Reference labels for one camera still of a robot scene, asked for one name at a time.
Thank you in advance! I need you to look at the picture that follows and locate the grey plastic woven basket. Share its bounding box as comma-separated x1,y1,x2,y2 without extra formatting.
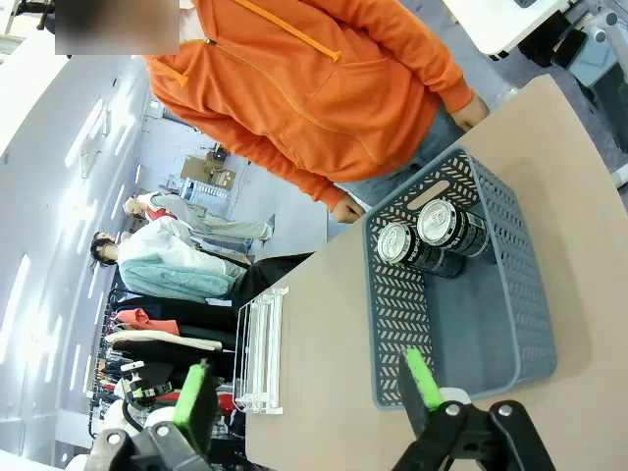
361,145,559,409

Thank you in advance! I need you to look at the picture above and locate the white side table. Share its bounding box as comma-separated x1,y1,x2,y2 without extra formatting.
441,0,578,56

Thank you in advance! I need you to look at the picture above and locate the person's right forearm orange sleeve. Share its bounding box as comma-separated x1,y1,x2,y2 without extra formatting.
235,130,350,211

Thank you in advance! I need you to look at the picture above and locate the black fabric bundle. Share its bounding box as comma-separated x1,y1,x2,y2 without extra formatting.
229,251,316,308

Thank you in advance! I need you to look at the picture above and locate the mannequin in white teal clothes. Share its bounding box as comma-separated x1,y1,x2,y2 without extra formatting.
90,215,249,304

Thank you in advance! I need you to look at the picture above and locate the person's left forearm orange sleeve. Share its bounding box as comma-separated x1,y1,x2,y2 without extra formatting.
372,9,477,115

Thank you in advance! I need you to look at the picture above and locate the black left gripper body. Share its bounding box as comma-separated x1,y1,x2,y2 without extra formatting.
125,373,174,401

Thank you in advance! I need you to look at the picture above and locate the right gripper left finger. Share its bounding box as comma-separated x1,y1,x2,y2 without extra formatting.
87,360,220,471

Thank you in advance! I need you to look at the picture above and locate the cream hanging garment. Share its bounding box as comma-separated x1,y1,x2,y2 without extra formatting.
104,329,223,352

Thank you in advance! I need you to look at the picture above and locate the person's right hand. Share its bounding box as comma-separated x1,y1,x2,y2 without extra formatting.
331,193,367,226

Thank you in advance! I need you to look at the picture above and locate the red hanging garment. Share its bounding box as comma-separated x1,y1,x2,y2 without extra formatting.
116,307,182,339

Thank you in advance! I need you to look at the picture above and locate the mannequin in grey coat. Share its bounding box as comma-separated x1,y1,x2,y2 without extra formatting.
122,190,275,242

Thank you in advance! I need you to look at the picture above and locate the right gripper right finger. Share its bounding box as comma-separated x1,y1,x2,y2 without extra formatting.
392,345,558,471

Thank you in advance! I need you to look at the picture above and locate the person's left hand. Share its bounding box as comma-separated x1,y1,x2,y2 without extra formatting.
449,92,491,132

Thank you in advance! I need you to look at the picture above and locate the person in orange hoodie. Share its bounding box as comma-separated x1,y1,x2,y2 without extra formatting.
54,0,491,232

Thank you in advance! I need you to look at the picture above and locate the white wire can dispenser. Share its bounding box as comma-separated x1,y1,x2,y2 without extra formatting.
234,287,290,417

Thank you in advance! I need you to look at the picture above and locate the black Pepsi can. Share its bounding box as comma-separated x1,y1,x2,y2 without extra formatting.
376,221,466,280
416,198,497,265

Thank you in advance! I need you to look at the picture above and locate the cardboard box stack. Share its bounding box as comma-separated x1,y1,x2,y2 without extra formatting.
180,146,237,200

